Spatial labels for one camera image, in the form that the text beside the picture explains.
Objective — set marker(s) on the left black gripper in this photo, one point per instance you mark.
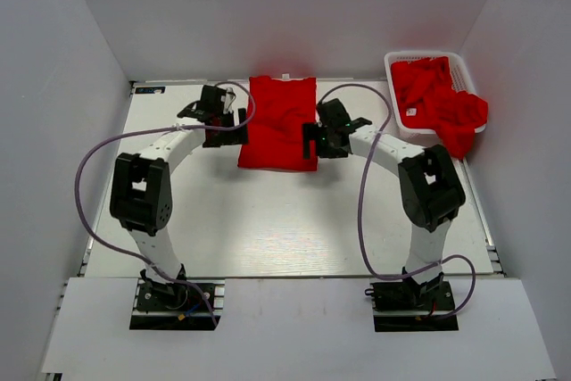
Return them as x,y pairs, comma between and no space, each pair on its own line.
234,137

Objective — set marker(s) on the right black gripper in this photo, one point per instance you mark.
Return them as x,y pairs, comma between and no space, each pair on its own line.
312,132

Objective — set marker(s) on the red t shirt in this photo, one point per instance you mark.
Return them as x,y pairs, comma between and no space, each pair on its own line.
280,109

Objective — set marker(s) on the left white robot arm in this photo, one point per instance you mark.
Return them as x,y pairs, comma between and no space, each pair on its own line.
141,195

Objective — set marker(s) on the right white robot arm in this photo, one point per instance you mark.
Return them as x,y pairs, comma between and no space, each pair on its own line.
431,192

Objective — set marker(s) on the red shirts pile in basket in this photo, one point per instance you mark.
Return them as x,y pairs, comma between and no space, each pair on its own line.
425,98

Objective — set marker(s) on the blue table label sticker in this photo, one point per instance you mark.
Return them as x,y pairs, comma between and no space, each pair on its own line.
150,90

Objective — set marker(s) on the white plastic basket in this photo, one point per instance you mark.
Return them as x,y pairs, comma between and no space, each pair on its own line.
461,81

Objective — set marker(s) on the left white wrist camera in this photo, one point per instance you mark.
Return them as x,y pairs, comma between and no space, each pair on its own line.
229,98

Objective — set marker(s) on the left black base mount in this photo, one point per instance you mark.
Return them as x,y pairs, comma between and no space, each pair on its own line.
159,307

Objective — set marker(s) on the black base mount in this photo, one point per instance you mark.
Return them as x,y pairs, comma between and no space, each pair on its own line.
159,307
397,310

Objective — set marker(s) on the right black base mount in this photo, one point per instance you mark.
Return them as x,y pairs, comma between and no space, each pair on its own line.
397,310

